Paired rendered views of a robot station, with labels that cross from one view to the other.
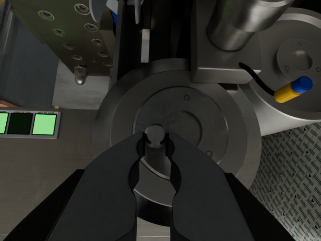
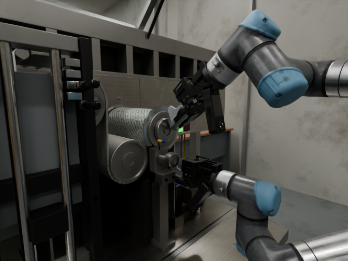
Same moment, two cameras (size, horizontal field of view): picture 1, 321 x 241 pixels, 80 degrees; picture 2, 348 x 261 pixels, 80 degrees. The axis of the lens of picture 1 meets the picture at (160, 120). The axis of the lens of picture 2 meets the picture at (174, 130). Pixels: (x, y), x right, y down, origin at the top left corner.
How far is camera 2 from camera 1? 0.54 m
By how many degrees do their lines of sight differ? 46
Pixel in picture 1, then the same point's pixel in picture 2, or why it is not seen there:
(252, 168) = (145, 122)
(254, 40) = (156, 157)
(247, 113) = (146, 139)
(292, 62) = (132, 160)
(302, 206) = not seen: hidden behind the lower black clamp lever
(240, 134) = (150, 132)
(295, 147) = not seen: hidden behind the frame
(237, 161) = (151, 124)
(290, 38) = (131, 170)
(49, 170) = not seen: hidden behind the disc
